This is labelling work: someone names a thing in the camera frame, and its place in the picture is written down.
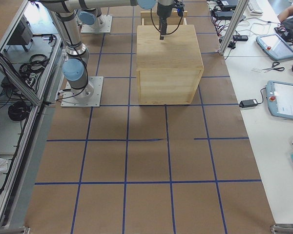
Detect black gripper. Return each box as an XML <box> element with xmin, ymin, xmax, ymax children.
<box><xmin>157</xmin><ymin>4</ymin><xmax>173</xmax><ymax>40</ymax></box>

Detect wooden drawer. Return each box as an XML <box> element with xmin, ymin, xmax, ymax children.
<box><xmin>140</xmin><ymin>10</ymin><xmax>188</xmax><ymax>26</ymax></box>

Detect light wooden drawer cabinet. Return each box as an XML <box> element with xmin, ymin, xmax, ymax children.
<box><xmin>136</xmin><ymin>24</ymin><xmax>204</xmax><ymax>105</ymax></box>

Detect far teach pendant tablet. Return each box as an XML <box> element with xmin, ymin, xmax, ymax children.
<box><xmin>256</xmin><ymin>34</ymin><xmax>293</xmax><ymax>61</ymax></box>

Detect teach pendant tablet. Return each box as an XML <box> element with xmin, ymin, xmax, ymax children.
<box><xmin>266</xmin><ymin>80</ymin><xmax>293</xmax><ymax>120</ymax></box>
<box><xmin>256</xmin><ymin>34</ymin><xmax>293</xmax><ymax>61</ymax></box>

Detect black power adapter brick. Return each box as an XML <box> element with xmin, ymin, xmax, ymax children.
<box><xmin>239</xmin><ymin>99</ymin><xmax>259</xmax><ymax>108</ymax></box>

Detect seated person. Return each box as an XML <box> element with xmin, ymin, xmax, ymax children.
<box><xmin>277</xmin><ymin>3</ymin><xmax>293</xmax><ymax>31</ymax></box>

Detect black control box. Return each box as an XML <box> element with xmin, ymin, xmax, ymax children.
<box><xmin>7</xmin><ymin>16</ymin><xmax>33</xmax><ymax>52</ymax></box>

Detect near teach pendant tablet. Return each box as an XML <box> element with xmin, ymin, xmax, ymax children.
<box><xmin>266</xmin><ymin>80</ymin><xmax>293</xmax><ymax>120</ymax></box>

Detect brown paper floor mat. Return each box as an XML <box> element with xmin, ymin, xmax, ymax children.
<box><xmin>25</xmin><ymin>0</ymin><xmax>274</xmax><ymax>234</ymax></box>

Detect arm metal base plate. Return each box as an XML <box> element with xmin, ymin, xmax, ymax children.
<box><xmin>81</xmin><ymin>15</ymin><xmax>113</xmax><ymax>34</ymax></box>
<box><xmin>61</xmin><ymin>76</ymin><xmax>104</xmax><ymax>108</ymax></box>

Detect aluminium frame post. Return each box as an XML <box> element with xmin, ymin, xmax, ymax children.
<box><xmin>219</xmin><ymin>0</ymin><xmax>249</xmax><ymax>55</ymax></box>

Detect black handled scissors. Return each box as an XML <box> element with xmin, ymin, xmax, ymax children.
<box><xmin>262</xmin><ymin>61</ymin><xmax>285</xmax><ymax>73</ymax></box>

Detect coiled black cable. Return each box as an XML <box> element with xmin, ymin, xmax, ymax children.
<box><xmin>7</xmin><ymin>101</ymin><xmax>30</xmax><ymax>122</ymax></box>

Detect aluminium frame rail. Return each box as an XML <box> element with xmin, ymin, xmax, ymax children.
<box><xmin>0</xmin><ymin>0</ymin><xmax>63</xmax><ymax>228</ymax></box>

